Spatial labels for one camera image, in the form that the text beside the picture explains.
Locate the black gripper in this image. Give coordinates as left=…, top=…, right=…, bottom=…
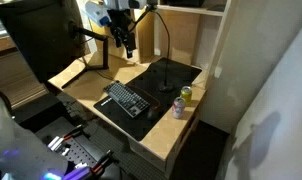
left=107, top=8, right=138, bottom=60

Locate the grey and black keyboard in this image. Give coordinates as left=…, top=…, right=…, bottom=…
left=103, top=80, right=151, bottom=119

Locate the black monitor stand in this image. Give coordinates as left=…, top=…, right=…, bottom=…
left=60, top=21, right=111, bottom=90

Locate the black desk mat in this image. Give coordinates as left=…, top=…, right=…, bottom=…
left=93, top=57, right=203, bottom=142

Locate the black gooseneck desk lamp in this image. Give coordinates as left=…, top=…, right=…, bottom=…
left=144, top=3, right=175, bottom=94

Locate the wooden shelf hutch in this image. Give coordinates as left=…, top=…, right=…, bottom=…
left=87, top=0, right=241, bottom=91

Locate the black computer mouse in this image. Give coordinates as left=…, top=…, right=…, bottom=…
left=146, top=105, right=162, bottom=121

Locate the yellow green drink can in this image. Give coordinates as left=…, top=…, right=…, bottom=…
left=179, top=85, right=193, bottom=105

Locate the red and white drink can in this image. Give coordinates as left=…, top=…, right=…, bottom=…
left=171, top=96, right=187, bottom=120

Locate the black curved monitor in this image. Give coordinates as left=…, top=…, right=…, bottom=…
left=0, top=0, right=89, bottom=83

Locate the wooden desk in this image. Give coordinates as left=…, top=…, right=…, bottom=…
left=48, top=52, right=209, bottom=180

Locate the wooden slatted cabinet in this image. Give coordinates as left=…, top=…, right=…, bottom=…
left=0, top=35, right=49, bottom=110

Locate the white wall outlet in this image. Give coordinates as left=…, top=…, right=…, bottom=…
left=213, top=65, right=223, bottom=79

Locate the red handled clamp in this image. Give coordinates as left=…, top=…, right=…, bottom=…
left=46, top=124, right=88, bottom=152
left=74, top=149, right=121, bottom=177

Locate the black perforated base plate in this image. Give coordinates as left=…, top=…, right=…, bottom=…
left=34, top=115, right=126, bottom=180

